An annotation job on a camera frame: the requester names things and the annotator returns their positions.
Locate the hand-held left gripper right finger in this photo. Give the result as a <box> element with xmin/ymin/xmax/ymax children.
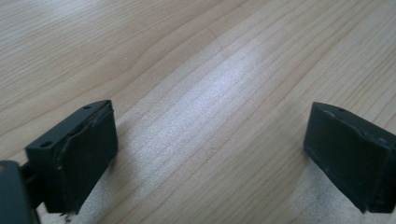
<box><xmin>303</xmin><ymin>101</ymin><xmax>396</xmax><ymax>215</ymax></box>

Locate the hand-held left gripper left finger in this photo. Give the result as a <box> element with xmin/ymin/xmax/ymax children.
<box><xmin>25</xmin><ymin>99</ymin><xmax>119</xmax><ymax>217</ymax></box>

